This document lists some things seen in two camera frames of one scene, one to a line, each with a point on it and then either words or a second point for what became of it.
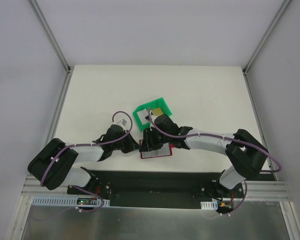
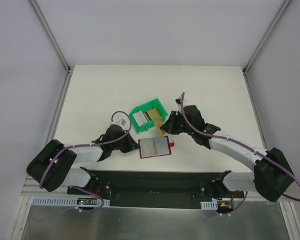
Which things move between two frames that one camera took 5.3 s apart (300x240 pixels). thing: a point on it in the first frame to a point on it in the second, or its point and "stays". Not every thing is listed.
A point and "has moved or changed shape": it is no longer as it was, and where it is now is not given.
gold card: (157, 111) has moved or changed shape
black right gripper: (152, 139) to (174, 124)
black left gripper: (127, 144) stays
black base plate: (157, 189) stays
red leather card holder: (165, 150) stays
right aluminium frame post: (265, 37) stays
